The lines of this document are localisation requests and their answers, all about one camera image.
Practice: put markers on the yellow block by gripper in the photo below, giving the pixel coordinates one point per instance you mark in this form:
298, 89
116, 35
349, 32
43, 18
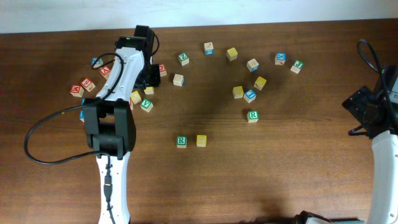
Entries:
135, 97

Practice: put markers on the red a block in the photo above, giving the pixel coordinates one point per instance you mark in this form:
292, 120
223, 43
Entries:
105, 71
131, 104

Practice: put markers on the yellow block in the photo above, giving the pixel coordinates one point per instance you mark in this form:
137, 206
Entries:
260, 83
238, 92
135, 97
232, 54
149, 90

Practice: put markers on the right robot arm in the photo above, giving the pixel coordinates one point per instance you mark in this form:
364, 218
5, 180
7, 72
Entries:
384, 147

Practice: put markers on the red 9 block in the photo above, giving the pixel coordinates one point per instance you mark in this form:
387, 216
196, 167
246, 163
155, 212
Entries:
87, 84

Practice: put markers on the blue H block lower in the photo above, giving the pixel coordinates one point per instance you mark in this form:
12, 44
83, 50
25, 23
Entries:
82, 116

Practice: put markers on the red A block lower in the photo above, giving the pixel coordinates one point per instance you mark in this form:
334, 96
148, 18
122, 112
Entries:
131, 104

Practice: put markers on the blue S block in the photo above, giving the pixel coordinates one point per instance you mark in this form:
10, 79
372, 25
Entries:
96, 62

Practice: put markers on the red M block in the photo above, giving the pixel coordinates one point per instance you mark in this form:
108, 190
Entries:
77, 91

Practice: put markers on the green Z block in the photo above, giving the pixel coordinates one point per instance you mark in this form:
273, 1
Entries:
183, 58

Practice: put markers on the yellow block camera picture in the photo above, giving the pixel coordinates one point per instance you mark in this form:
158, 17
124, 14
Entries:
201, 140

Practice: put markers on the blue block far centre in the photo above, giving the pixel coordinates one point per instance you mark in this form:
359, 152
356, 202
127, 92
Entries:
209, 48

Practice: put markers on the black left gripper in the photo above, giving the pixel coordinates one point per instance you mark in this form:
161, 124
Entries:
155, 81

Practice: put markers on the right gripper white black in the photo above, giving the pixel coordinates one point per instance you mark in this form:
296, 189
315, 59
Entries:
355, 103

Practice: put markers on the blue I leaf block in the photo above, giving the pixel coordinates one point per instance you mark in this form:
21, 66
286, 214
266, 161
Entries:
250, 95

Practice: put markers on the blue X block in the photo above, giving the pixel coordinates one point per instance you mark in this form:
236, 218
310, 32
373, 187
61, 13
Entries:
280, 58

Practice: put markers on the green V block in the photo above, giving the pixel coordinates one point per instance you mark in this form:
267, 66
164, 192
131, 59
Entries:
146, 105

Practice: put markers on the green J block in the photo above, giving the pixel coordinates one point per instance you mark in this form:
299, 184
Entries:
297, 66

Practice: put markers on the yellow block tilted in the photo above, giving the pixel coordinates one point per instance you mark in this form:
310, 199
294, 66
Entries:
260, 83

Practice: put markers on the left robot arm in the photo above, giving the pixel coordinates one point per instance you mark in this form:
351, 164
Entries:
109, 124

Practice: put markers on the blue D block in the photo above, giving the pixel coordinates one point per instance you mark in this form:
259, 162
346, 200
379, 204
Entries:
252, 65

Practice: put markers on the green r block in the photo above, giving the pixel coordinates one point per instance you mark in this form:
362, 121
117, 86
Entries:
252, 116
181, 141

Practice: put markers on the blue P side block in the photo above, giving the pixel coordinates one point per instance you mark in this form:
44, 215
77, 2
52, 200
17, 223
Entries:
178, 80

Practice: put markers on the red Q block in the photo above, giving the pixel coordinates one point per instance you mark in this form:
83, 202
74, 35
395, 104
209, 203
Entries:
162, 70

